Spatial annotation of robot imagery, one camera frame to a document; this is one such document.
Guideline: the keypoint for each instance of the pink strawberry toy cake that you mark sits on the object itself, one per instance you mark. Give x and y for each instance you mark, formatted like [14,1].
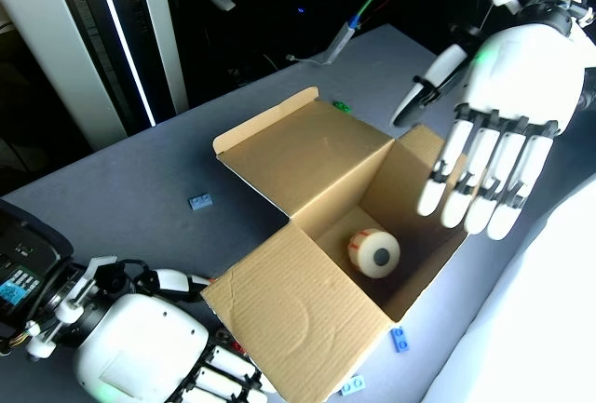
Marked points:
[372,259]

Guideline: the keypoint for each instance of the white backdrop cloth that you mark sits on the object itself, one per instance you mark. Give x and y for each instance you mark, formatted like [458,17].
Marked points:
[535,319]

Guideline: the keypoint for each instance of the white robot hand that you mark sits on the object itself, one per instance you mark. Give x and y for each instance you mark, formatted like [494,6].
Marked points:
[139,347]
[521,77]

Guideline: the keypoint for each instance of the brown cardboard box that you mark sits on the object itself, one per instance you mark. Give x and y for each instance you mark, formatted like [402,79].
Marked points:
[288,319]

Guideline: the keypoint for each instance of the light blue two-stud brick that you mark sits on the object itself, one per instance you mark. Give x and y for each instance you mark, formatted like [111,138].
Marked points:
[354,385]

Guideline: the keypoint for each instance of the white metal rack frame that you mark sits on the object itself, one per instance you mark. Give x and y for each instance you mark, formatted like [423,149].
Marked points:
[46,49]

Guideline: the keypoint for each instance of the green toy brick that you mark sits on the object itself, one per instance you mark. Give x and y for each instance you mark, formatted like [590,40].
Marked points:
[342,106]

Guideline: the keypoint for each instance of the blue two-stud toy brick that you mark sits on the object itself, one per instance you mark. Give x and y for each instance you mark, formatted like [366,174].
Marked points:
[399,340]
[201,202]

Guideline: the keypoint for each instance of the grey tablecloth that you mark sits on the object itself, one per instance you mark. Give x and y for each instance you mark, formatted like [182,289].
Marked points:
[139,175]

